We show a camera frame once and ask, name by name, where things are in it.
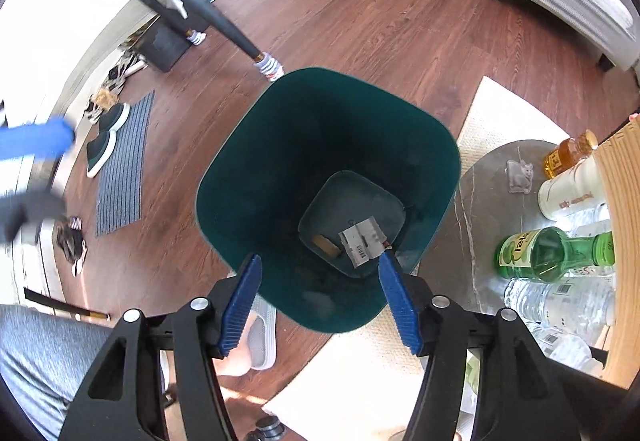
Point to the green glass bottle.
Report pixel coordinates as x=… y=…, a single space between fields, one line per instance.
x=540 y=256

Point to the black storage box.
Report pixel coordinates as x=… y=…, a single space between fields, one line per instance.
x=165 y=48

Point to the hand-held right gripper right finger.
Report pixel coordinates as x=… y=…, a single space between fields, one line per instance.
x=400 y=308

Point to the white printed paper scrap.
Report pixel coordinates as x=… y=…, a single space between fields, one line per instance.
x=357 y=241

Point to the light wooden round table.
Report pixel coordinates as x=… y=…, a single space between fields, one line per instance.
x=622 y=201

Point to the cream rug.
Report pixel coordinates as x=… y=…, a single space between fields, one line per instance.
x=500 y=121

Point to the black caster wheel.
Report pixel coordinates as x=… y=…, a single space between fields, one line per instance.
x=270 y=428

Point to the black tapered table leg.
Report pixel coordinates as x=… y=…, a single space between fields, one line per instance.
x=225 y=28
x=170 y=16

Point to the white plastic bottle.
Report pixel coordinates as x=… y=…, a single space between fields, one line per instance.
x=565 y=196

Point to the small brown wooden piece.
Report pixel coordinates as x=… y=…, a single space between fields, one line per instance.
x=327 y=246

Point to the round grey marble table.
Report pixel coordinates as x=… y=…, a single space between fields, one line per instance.
x=480 y=221

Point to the black white striped shoe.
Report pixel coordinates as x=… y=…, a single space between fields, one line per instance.
x=70 y=243

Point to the black leg metal tip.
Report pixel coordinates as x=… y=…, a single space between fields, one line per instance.
x=60 y=307

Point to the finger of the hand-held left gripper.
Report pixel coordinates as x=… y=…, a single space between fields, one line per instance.
x=30 y=213
x=45 y=138

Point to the person's grey trouser leg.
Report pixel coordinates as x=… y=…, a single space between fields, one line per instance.
x=40 y=361

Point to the clear plastic water bottle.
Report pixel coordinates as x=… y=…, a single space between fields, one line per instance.
x=590 y=223
x=555 y=301
x=570 y=351

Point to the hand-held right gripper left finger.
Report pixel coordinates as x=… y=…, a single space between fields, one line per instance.
x=240 y=306

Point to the brown fuzzy slipper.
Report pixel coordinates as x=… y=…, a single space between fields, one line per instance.
x=105 y=98

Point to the striped leg sock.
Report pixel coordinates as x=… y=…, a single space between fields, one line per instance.
x=196 y=38
x=269 y=67

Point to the grey striped door mat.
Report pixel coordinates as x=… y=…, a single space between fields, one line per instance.
x=122 y=171

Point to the dark green trash bin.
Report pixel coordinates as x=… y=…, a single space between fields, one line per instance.
x=250 y=171

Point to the grey slipper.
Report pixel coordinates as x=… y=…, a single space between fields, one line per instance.
x=262 y=341

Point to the amber liquid plastic bottle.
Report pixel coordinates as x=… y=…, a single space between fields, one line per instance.
x=565 y=158

